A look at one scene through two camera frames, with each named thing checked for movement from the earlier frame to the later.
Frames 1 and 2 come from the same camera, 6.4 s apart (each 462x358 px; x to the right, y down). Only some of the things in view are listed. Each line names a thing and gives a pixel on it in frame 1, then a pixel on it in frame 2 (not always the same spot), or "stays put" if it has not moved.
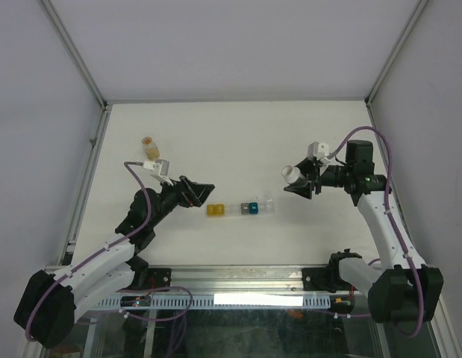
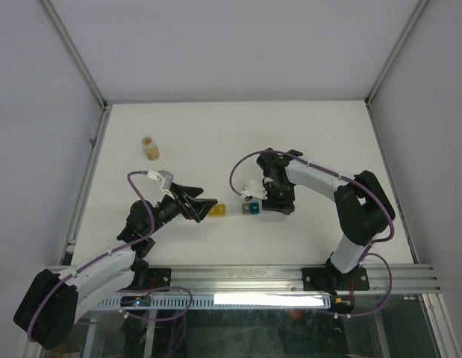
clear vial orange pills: (151, 150) stays put
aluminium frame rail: (243, 279) stays put
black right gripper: (313, 171) -> (285, 205)
